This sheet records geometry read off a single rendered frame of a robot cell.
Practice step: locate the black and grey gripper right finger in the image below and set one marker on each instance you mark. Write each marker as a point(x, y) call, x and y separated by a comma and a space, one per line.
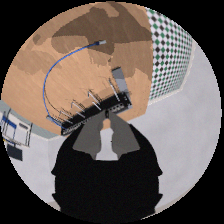
point(127, 139)

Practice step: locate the black network patch panel rack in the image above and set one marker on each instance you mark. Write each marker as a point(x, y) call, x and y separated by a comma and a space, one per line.
point(117, 103)

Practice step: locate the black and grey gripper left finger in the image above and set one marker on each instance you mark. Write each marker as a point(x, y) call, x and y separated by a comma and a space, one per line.
point(85, 139)

